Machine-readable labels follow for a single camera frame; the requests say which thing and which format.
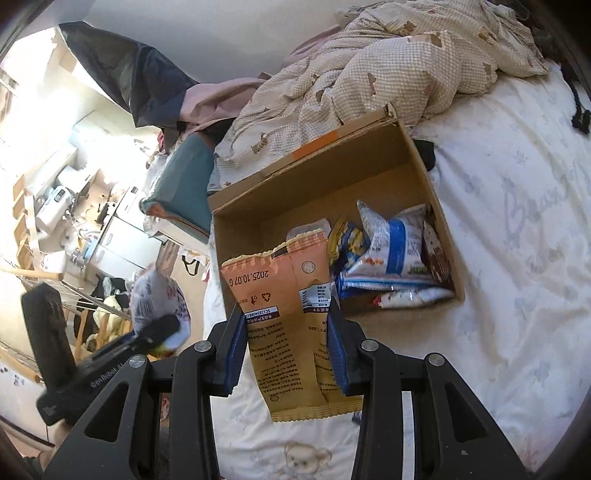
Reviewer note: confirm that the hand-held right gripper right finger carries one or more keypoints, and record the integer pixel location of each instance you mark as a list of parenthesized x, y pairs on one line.
[(336, 355)]

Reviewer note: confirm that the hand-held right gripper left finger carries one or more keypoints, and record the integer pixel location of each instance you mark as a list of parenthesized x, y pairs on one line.
[(235, 350)]

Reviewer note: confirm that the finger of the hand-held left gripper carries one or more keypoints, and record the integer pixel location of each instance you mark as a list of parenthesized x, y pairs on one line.
[(157, 330)]

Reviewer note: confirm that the white yellow snack bag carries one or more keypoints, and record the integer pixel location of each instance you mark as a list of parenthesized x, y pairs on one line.
[(157, 295)]

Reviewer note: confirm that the tan orange snack packet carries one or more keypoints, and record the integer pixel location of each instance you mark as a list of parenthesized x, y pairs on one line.
[(286, 332)]

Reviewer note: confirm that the red white snack bar packet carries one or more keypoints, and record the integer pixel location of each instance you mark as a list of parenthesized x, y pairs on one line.
[(411, 297)]

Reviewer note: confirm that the blue packet with yellow print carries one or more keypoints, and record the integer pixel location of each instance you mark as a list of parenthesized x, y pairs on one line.
[(346, 240)]

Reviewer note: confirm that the white snack bag blue band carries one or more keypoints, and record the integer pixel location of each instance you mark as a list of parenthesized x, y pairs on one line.
[(397, 240)]

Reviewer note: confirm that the brown cardboard box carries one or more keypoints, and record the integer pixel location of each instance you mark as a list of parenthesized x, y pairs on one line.
[(323, 184)]

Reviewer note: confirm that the wooden drying rack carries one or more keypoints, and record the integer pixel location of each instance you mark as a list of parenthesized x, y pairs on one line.
[(27, 274)]

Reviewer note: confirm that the white cabinets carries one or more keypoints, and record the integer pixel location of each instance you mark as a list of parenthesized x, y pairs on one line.
[(129, 230)]

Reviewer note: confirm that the white kitchen appliance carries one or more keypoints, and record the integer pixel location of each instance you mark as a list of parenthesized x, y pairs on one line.
[(53, 207)]

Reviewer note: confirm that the teal cushion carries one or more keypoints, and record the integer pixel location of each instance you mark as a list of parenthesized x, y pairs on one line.
[(184, 180)]

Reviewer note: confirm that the white printed bed sheet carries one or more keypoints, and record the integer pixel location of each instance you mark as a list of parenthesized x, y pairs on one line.
[(508, 254)]

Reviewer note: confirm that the pink cloth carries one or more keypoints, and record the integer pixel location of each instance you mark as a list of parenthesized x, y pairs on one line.
[(212, 99)]

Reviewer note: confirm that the beige checkered quilt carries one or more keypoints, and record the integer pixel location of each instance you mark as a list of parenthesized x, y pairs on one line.
[(392, 69)]

